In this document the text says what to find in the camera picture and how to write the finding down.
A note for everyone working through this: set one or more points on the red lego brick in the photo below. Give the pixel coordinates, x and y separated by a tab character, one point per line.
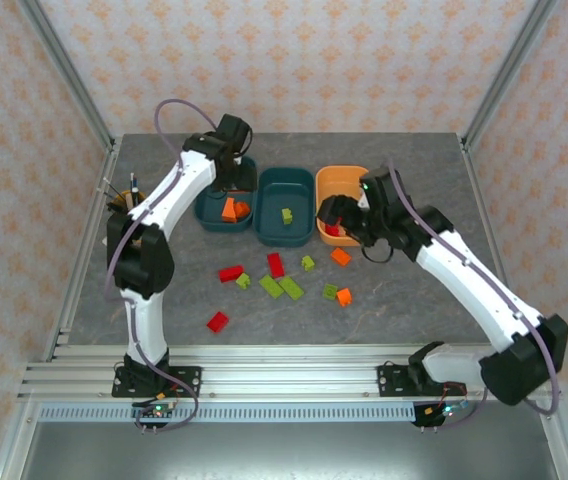
230	273
334	230
218	321
275	265

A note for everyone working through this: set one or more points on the dark orange lego brick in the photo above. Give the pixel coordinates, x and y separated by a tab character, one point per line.
243	209

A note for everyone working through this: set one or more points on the small green lego brick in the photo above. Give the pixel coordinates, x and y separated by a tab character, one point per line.
330	291
307	263
243	281
287	216

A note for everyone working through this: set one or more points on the long green lego brick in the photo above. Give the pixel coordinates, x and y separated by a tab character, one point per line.
271	286
291	288

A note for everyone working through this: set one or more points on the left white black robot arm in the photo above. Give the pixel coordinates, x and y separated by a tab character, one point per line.
184	185

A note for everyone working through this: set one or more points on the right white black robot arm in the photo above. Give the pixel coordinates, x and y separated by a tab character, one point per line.
464	280

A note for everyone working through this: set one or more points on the orange plastic container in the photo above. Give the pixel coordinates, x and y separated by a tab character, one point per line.
334	180

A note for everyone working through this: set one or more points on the teal plastic container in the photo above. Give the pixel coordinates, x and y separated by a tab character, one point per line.
274	200
209	215

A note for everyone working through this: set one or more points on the white marker pen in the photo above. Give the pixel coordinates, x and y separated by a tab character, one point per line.
134	186

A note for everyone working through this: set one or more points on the yellow pen cup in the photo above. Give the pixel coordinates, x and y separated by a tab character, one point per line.
125	199

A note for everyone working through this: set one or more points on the grey metal sheet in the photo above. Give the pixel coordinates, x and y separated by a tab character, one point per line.
284	455

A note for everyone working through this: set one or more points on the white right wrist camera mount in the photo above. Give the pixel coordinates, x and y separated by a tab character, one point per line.
362	200

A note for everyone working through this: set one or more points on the aluminium table edge rail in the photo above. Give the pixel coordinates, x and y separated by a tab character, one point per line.
495	250
84	250

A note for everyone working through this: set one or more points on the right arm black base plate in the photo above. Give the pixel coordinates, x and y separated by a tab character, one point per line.
394	382

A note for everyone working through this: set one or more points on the wide aluminium mounting rail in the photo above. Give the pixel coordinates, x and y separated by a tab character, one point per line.
284	372

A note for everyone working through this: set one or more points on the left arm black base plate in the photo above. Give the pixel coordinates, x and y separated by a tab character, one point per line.
184	382

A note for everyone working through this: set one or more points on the short aluminium frame post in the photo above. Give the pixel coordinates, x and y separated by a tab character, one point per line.
567	450
11	450

